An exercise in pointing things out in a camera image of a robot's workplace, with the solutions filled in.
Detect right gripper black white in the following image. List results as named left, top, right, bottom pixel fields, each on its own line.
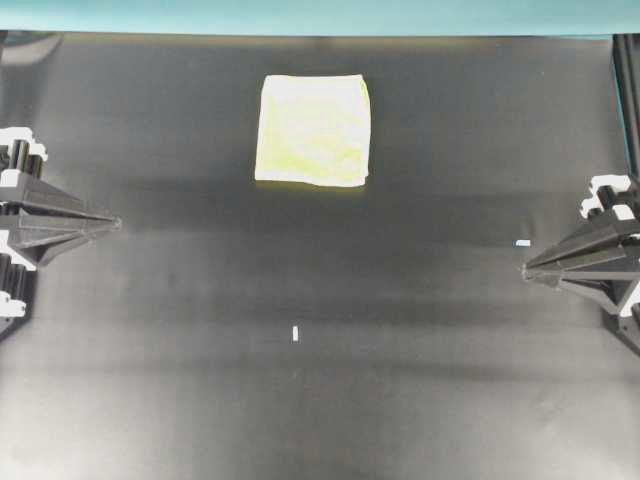
left=522, top=174, right=639, bottom=318

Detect black aluminium frame post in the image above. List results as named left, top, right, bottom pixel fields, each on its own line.
left=612, top=33, right=639, bottom=179

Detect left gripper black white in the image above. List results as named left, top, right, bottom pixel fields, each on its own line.
left=0, top=126, right=123, bottom=321

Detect yellow folded cloth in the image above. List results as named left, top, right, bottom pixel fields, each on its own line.
left=254, top=75, right=371, bottom=188

